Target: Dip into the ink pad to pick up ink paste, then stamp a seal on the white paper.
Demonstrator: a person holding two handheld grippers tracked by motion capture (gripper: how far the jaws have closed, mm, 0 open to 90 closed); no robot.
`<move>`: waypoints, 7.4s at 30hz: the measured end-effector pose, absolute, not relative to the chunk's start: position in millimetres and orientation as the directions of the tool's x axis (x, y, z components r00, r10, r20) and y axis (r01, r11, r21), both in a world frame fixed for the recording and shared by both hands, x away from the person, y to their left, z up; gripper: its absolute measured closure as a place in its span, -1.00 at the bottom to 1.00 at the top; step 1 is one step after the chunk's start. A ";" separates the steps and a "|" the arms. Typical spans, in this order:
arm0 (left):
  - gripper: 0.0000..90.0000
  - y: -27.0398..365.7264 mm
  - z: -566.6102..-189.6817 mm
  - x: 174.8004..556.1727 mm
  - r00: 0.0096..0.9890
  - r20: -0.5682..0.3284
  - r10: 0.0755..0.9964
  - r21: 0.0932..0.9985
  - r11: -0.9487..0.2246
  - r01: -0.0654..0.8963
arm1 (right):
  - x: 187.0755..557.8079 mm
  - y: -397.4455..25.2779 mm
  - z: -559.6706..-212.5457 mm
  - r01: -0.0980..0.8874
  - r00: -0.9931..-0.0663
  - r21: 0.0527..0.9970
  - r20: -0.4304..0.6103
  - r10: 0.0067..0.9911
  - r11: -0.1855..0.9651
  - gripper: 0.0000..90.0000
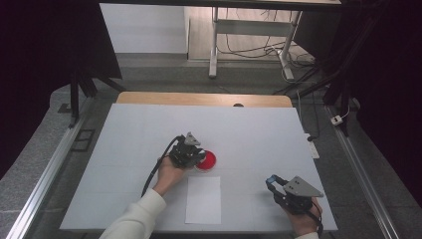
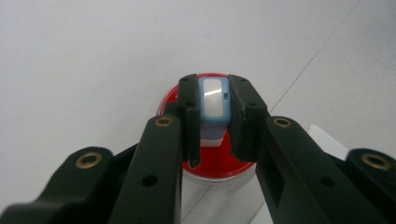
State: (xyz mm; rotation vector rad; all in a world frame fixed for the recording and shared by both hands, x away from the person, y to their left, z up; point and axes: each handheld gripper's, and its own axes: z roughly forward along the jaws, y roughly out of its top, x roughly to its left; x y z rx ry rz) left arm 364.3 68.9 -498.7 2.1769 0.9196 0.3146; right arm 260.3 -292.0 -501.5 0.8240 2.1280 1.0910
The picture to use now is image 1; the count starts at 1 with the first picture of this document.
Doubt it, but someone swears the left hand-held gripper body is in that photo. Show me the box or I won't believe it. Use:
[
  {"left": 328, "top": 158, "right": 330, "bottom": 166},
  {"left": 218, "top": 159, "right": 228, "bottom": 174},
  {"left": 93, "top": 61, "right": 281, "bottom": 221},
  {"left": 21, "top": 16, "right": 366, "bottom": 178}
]
[{"left": 168, "top": 131, "right": 207, "bottom": 169}]

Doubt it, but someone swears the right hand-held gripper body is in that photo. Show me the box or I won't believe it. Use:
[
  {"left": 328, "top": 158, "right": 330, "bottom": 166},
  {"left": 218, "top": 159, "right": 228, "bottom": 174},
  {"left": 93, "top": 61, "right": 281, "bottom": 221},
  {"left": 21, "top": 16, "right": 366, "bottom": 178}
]
[{"left": 274, "top": 175, "right": 324, "bottom": 215}]

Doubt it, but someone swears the round red ink pad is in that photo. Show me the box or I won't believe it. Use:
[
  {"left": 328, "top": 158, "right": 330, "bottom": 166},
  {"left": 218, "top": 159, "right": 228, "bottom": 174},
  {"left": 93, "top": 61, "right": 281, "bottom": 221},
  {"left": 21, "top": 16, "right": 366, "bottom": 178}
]
[{"left": 194, "top": 149, "right": 217, "bottom": 172}]

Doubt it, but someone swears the white paper sheet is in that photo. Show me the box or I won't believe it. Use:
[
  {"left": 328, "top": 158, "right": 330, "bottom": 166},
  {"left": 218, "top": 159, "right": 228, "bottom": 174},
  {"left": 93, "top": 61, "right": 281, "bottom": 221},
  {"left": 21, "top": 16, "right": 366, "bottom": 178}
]
[{"left": 184, "top": 175, "right": 222, "bottom": 225}]

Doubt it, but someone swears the person's right hand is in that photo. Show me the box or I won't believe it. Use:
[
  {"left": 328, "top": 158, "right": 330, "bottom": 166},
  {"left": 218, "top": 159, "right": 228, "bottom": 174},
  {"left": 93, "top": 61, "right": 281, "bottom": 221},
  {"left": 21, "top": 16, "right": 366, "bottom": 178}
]
[{"left": 285, "top": 197, "right": 323, "bottom": 238}]

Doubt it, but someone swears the person's left hand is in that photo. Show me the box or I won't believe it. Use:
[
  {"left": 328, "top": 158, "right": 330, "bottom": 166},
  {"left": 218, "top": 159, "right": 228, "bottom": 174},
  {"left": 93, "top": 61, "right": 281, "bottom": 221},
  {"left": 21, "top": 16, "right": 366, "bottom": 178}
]
[{"left": 152, "top": 155, "right": 187, "bottom": 197}]

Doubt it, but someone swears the white table cover board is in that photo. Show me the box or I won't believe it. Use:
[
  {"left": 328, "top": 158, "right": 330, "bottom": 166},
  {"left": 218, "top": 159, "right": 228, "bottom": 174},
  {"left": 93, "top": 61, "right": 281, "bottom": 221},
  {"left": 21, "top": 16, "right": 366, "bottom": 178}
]
[{"left": 59, "top": 103, "right": 338, "bottom": 232}]

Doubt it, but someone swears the white power strip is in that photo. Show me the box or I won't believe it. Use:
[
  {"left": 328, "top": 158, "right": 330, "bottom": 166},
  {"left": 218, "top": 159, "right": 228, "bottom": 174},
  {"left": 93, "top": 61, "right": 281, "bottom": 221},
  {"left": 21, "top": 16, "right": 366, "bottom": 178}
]
[{"left": 305, "top": 132, "right": 320, "bottom": 160}]

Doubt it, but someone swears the wooden table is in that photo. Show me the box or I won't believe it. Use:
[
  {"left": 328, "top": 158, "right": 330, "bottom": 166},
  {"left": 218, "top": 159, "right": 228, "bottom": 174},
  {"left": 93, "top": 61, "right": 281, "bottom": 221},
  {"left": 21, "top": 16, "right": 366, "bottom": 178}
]
[{"left": 116, "top": 92, "right": 294, "bottom": 109}]

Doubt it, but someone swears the black stand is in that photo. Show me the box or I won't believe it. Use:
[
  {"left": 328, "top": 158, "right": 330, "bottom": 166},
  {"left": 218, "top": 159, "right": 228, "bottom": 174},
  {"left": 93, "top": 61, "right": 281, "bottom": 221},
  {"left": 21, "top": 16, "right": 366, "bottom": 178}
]
[
  {"left": 67, "top": 64, "right": 126, "bottom": 129},
  {"left": 272, "top": 19, "right": 354, "bottom": 137}
]

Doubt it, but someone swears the black curtain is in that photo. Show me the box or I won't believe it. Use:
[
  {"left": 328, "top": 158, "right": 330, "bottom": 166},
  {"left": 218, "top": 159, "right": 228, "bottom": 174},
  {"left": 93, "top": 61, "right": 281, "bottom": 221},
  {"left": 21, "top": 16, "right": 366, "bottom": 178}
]
[
  {"left": 294, "top": 0, "right": 422, "bottom": 208},
  {"left": 0, "top": 0, "right": 123, "bottom": 178}
]

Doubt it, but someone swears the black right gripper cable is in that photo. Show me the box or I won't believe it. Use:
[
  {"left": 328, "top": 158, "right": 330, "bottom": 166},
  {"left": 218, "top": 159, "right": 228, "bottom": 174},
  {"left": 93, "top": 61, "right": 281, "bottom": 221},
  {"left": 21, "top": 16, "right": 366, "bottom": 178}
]
[{"left": 307, "top": 200, "right": 325, "bottom": 238}]

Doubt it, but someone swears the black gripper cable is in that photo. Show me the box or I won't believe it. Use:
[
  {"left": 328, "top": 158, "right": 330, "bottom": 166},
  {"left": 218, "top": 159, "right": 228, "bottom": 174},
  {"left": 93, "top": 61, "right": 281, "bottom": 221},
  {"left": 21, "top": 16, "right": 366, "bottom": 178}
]
[
  {"left": 307, "top": 200, "right": 325, "bottom": 238},
  {"left": 140, "top": 134, "right": 185, "bottom": 198}
]

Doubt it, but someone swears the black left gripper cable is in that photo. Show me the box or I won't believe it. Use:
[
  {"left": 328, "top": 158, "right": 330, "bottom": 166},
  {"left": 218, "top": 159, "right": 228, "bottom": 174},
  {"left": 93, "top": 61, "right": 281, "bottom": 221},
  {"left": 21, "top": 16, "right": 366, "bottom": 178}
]
[{"left": 140, "top": 134, "right": 185, "bottom": 198}]

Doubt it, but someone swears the aluminium rail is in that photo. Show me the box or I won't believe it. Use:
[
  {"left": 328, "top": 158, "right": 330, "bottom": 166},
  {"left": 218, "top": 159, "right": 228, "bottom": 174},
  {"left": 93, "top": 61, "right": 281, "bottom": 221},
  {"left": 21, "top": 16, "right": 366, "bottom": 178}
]
[
  {"left": 6, "top": 99, "right": 94, "bottom": 239},
  {"left": 325, "top": 105, "right": 401, "bottom": 239}
]

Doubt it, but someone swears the black floor frame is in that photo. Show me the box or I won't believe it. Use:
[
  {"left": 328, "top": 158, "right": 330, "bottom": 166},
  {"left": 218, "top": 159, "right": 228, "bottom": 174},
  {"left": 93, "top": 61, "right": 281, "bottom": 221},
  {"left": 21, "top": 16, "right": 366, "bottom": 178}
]
[{"left": 71, "top": 128, "right": 97, "bottom": 153}]

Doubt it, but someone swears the tangle of floor cables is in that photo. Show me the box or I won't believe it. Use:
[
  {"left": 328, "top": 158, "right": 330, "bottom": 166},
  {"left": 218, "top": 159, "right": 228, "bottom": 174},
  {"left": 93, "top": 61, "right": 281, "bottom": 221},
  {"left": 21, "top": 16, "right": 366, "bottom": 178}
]
[{"left": 216, "top": 8, "right": 317, "bottom": 85}]

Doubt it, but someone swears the white desk frame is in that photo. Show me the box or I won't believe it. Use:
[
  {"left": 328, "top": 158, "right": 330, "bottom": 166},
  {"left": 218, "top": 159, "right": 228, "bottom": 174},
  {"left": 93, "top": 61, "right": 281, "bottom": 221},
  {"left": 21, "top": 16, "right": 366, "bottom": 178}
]
[{"left": 208, "top": 6, "right": 304, "bottom": 81}]

